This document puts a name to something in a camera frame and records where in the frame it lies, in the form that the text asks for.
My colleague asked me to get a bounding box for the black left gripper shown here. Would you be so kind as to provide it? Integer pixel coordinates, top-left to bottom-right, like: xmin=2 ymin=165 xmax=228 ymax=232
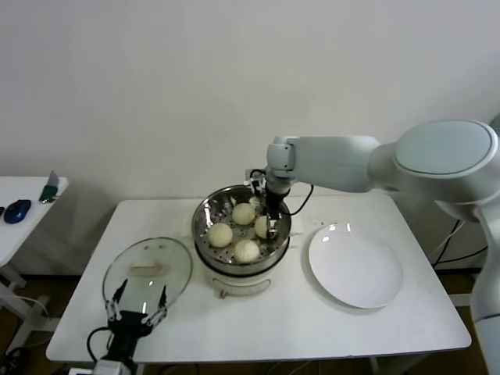
xmin=105 ymin=278 xmax=169 ymax=359

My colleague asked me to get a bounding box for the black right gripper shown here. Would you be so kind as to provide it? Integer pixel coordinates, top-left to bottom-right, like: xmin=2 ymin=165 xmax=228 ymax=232
xmin=262 ymin=187 xmax=288 ymax=241

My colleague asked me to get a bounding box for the white steamed baozi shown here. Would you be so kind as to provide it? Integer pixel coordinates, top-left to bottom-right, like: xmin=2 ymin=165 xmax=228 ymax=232
xmin=206 ymin=223 xmax=234 ymax=248
xmin=232 ymin=202 xmax=257 ymax=227
xmin=233 ymin=238 xmax=261 ymax=263
xmin=253 ymin=216 xmax=279 ymax=240

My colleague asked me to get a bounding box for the round glass pot lid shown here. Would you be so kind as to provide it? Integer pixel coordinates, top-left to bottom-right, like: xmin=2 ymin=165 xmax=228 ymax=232
xmin=102 ymin=237 xmax=194 ymax=316

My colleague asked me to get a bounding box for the stainless steel steamer basket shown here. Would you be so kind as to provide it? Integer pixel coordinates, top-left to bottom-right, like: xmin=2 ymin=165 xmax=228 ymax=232
xmin=180 ymin=185 xmax=305 ymax=274

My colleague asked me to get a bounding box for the white round plate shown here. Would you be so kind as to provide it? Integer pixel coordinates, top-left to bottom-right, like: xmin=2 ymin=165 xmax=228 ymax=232
xmin=308 ymin=223 xmax=405 ymax=309

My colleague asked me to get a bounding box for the white side table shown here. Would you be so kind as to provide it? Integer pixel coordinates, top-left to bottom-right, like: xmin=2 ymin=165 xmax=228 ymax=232
xmin=0 ymin=176 xmax=70 ymax=331

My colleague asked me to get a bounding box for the blue computer mouse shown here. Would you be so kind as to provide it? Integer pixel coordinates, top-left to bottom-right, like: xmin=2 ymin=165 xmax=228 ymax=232
xmin=4 ymin=199 xmax=32 ymax=225

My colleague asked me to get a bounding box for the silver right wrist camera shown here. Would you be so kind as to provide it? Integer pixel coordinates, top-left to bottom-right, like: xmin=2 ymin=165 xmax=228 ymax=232
xmin=245 ymin=168 xmax=267 ymax=189

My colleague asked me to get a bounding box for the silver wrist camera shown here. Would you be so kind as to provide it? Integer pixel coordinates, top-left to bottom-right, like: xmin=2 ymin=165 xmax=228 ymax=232
xmin=245 ymin=168 xmax=267 ymax=189
xmin=93 ymin=359 xmax=122 ymax=375

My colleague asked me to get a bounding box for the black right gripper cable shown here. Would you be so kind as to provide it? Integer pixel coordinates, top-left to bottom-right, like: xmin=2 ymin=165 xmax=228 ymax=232
xmin=287 ymin=183 xmax=315 ymax=216

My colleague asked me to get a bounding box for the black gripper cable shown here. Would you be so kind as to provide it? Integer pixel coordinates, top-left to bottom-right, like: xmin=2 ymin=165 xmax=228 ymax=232
xmin=287 ymin=183 xmax=315 ymax=216
xmin=86 ymin=327 xmax=113 ymax=360

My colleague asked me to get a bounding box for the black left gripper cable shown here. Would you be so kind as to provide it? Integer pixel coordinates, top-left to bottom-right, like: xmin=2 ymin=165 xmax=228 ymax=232
xmin=86 ymin=327 xmax=113 ymax=360

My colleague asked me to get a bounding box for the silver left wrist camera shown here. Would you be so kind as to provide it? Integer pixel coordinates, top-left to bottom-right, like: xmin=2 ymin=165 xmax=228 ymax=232
xmin=93 ymin=359 xmax=122 ymax=375

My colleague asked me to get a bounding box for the white floor cable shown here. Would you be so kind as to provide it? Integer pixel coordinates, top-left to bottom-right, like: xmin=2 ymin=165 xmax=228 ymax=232
xmin=0 ymin=295 xmax=50 ymax=318

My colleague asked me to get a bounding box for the green handled scraper tool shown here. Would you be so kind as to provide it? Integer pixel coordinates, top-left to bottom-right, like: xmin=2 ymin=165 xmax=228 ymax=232
xmin=40 ymin=170 xmax=61 ymax=205

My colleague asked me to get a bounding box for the black floor cable bundle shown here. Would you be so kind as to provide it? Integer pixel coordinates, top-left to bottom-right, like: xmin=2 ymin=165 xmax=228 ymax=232
xmin=0 ymin=345 xmax=34 ymax=375

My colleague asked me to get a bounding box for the white power cable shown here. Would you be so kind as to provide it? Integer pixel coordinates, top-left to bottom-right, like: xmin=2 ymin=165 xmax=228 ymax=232
xmin=435 ymin=230 xmax=462 ymax=257

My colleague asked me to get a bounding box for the black power cable with adapter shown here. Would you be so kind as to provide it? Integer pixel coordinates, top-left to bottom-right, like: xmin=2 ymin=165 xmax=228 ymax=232
xmin=433 ymin=220 xmax=488 ymax=270

